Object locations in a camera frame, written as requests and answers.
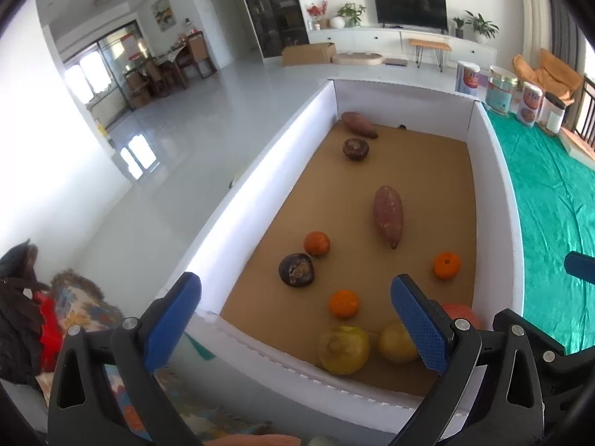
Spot white and pink can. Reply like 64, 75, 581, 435
454, 60, 482, 98

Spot red apple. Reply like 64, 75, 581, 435
441, 303, 482, 330

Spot dark wooden bench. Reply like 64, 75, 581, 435
574, 74, 595, 145

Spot grey curtain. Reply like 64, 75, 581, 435
549, 0, 586, 75

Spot covered standing air conditioner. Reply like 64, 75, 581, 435
517, 0, 551, 63

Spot black fluffy cloth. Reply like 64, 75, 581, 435
0, 239, 57, 386

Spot yellow round fruit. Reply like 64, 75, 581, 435
377, 320, 421, 364

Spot small wooden side table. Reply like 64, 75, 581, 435
408, 38, 453, 72

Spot glass jars with metal lids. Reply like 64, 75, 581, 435
485, 66, 519, 116

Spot red flowers in vase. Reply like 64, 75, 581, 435
305, 1, 329, 30

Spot large green potted plant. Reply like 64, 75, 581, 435
465, 9, 500, 45

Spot orange lounge chair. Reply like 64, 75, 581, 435
512, 48, 585, 103

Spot framed wall painting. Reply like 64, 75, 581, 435
151, 0, 177, 32

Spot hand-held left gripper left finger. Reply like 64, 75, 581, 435
46, 272, 203, 446

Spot wooden dining chair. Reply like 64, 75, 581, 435
176, 32, 218, 80

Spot red cloth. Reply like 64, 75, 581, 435
37, 290, 68, 372

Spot green tablecloth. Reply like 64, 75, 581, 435
483, 102, 595, 354

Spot flat yellow and white box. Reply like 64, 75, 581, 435
560, 127, 595, 163

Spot yellow-green round fruit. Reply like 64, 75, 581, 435
318, 325, 371, 376

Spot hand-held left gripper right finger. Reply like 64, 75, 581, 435
389, 274, 546, 446

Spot small orange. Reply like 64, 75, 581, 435
329, 289, 361, 319
433, 251, 462, 280
304, 231, 331, 256

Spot white cardboard box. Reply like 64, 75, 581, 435
183, 79, 526, 433

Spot black display cabinet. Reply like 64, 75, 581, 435
232, 0, 311, 59

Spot dark passion fruit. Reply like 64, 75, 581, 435
278, 253, 316, 287
342, 138, 371, 161

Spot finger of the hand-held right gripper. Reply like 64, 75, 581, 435
493, 309, 595, 391
565, 251, 595, 284

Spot brown cardboard box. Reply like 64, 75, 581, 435
281, 42, 337, 67

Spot white jar with black lid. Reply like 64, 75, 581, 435
539, 92, 567, 136

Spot black television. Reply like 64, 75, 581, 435
373, 0, 449, 34

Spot beige oval floor tray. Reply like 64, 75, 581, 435
331, 52, 385, 67

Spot bushy green potted plant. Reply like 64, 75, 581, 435
337, 2, 368, 28

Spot white television cabinet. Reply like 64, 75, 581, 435
307, 25, 497, 68

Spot sweet potato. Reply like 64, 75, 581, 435
341, 111, 379, 139
372, 185, 404, 250

